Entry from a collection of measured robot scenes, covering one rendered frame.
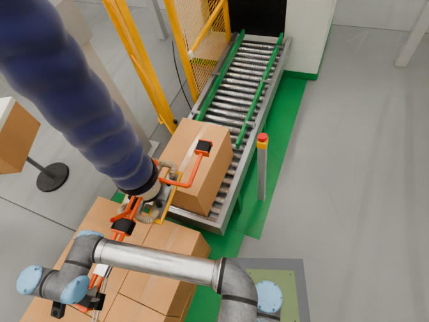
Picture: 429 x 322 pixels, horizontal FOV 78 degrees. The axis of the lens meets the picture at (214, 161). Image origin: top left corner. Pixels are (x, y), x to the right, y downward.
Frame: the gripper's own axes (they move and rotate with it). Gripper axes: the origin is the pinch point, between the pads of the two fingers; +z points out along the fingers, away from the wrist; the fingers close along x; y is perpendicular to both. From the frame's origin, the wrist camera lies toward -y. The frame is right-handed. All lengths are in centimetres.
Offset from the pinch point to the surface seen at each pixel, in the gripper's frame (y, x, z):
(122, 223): 34.9, 1.4, 3.9
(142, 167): 58, -9, -18
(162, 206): 52, -10, 16
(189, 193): 72, -15, 38
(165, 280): 19, -6, 78
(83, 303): -3.0, 1.1, 3.2
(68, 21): 145, 84, -33
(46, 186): 74, 192, 130
